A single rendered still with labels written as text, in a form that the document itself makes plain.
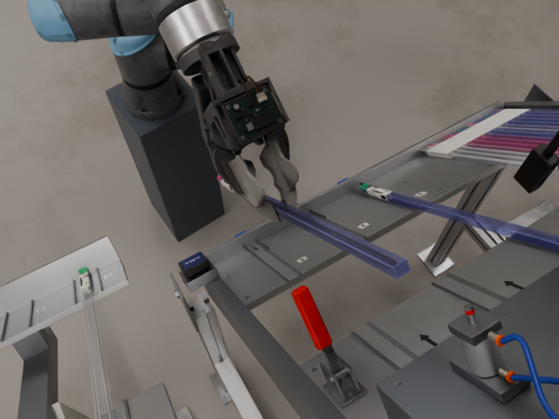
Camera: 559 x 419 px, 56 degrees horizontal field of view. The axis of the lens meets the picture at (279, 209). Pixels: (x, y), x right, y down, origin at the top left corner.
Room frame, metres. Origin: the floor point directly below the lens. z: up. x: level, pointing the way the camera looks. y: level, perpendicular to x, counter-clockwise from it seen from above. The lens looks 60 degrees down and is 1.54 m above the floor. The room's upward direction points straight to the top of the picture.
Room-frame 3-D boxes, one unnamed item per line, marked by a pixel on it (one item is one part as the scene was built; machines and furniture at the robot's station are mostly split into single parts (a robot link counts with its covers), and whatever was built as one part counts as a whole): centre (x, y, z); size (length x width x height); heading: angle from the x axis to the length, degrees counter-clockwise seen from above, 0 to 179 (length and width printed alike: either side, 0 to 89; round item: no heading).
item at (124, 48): (0.89, 0.30, 0.72); 0.13 x 0.12 x 0.14; 97
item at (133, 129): (0.89, 0.31, 0.28); 0.18 x 0.18 x 0.55; 36
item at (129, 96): (0.89, 0.31, 0.60); 0.15 x 0.15 x 0.10
